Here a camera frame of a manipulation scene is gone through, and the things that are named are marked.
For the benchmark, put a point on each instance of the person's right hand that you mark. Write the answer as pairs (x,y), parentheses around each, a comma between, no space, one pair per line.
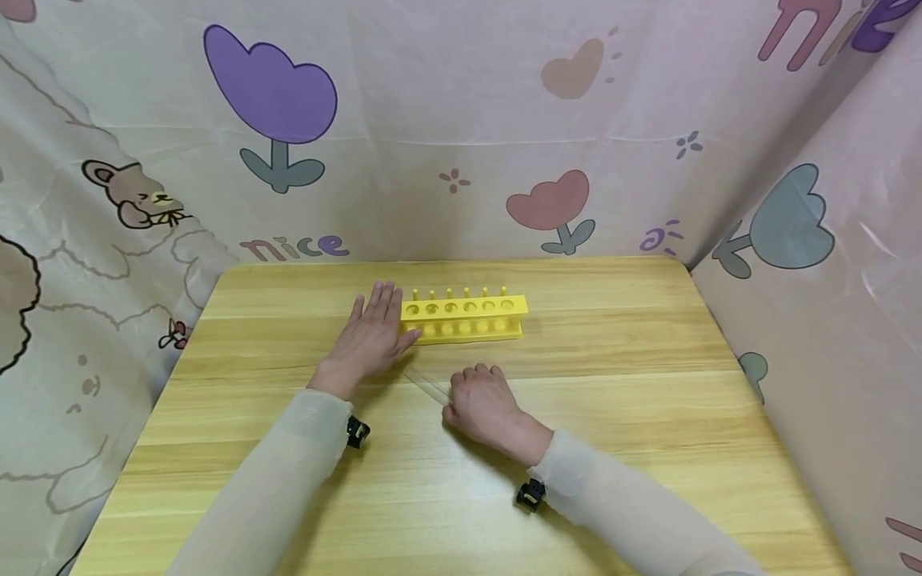
(485,406)

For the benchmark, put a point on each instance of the person's left hand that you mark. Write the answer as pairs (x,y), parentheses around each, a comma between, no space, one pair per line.
(366,342)

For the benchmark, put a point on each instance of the person's left thumb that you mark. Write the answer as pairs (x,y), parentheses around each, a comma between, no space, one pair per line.
(408,340)

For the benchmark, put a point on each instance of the person's left fingers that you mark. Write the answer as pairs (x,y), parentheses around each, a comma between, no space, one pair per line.
(378,304)

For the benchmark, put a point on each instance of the person's right fingers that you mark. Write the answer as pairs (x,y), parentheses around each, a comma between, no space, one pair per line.
(477,374)

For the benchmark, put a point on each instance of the clear glass test tube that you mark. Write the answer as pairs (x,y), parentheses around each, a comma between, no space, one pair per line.
(431,386)

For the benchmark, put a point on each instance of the person's right forearm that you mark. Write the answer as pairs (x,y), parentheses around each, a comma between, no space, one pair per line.
(634,512)

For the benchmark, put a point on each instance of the person's left forearm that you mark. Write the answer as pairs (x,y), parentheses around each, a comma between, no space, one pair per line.
(259,496)

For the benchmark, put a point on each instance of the yellow test tube rack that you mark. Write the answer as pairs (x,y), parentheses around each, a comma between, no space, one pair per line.
(466,318)

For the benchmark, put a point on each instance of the black wrist band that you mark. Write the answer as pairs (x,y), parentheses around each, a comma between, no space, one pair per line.
(531,494)
(357,432)

